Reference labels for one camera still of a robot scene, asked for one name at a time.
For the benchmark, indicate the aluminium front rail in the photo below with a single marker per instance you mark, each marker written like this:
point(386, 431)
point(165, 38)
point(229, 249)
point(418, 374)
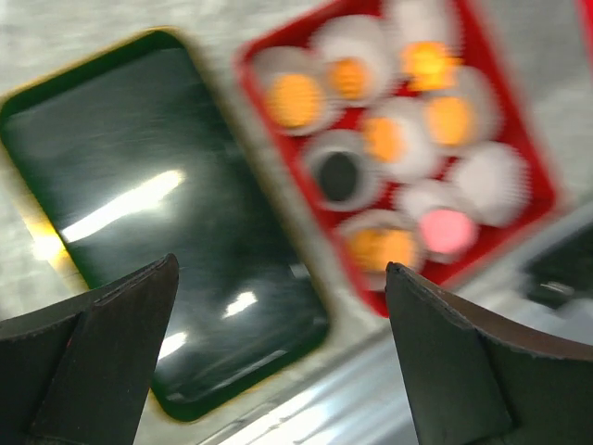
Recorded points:
point(361, 398)

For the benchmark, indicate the red cookie box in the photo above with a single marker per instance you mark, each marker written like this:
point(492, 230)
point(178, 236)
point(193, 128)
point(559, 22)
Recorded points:
point(479, 51)

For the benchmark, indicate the orange flower cookie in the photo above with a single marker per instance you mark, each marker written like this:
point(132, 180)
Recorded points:
point(383, 141)

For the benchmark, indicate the pink macaron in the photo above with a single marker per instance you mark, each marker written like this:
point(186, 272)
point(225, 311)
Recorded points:
point(447, 231)

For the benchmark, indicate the round dotted orange cookie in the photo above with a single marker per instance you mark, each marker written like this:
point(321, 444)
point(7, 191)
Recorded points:
point(294, 100)

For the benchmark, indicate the black gold-rimmed tray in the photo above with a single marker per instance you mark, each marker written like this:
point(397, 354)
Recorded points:
point(130, 158)

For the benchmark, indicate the round dotted biscuit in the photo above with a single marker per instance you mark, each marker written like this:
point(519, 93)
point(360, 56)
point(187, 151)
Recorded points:
point(450, 120)

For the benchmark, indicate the orange fish cookie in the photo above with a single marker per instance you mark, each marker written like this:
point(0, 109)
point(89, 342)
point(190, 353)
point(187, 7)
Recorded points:
point(429, 66)

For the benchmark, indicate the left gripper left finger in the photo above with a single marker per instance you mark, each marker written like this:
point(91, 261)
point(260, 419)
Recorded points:
point(78, 371)

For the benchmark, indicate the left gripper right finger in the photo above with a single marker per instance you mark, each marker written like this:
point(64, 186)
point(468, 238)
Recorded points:
point(475, 377)

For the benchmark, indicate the black sandwich cookie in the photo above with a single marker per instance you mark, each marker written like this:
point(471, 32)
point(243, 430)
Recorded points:
point(338, 176)

